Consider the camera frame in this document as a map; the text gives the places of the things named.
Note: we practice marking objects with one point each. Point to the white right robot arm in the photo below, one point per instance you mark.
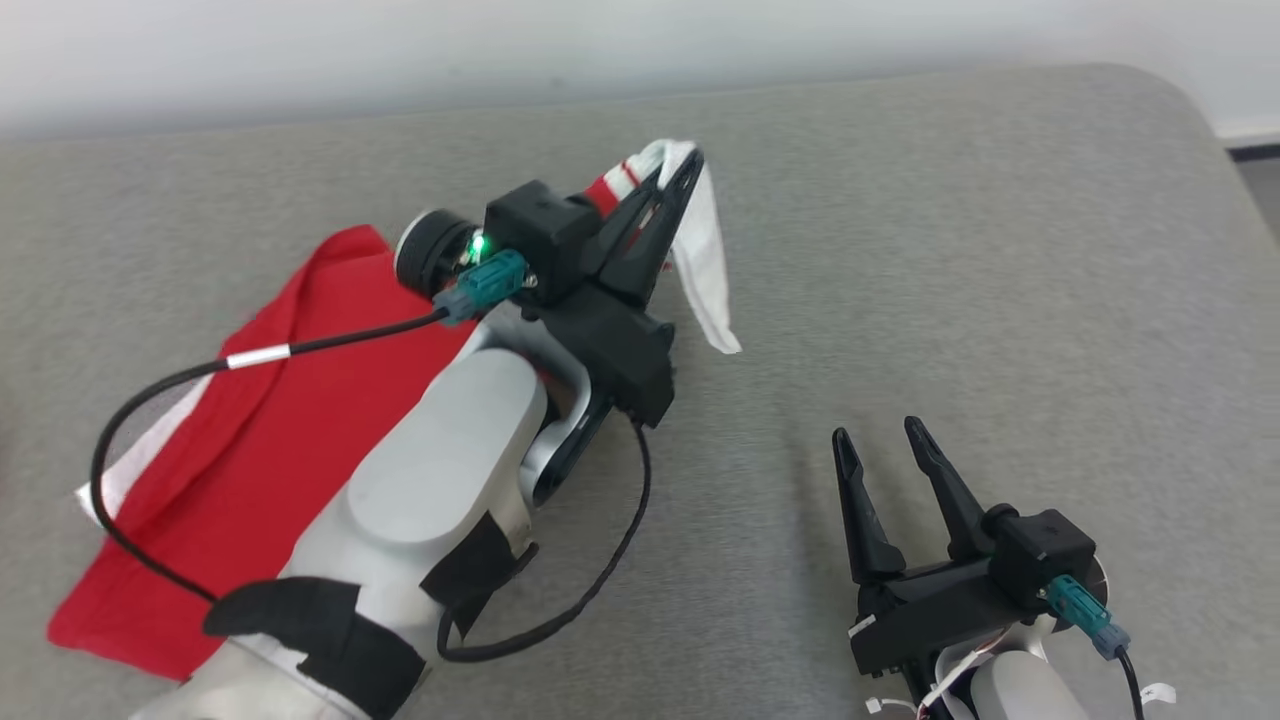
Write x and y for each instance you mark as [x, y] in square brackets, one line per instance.
[1020, 690]

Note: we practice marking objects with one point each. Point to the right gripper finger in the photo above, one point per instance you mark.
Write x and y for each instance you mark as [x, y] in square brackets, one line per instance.
[955, 510]
[868, 530]

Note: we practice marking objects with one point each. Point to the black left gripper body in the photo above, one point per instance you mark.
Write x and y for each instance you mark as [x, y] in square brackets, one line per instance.
[625, 350]

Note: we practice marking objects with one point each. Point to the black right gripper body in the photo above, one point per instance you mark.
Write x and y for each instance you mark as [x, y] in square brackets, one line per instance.
[940, 610]

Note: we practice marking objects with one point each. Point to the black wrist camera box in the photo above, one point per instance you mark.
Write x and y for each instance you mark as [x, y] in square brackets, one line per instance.
[540, 230]
[1040, 555]

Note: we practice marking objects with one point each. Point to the grey fabric sofa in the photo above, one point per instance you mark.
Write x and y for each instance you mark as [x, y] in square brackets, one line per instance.
[900, 250]

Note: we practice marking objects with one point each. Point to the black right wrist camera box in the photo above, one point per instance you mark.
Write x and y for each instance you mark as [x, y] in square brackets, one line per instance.
[1040, 555]

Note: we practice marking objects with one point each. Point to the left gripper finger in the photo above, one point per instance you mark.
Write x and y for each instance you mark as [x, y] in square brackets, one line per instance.
[625, 220]
[655, 255]

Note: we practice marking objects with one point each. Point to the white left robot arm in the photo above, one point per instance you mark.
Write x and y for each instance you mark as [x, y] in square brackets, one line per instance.
[440, 470]

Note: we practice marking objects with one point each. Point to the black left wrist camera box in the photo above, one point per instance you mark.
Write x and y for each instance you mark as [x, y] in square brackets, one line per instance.
[540, 230]

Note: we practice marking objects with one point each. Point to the red jersey with white sleeves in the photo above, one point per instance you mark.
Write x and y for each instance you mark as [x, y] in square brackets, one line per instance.
[300, 420]

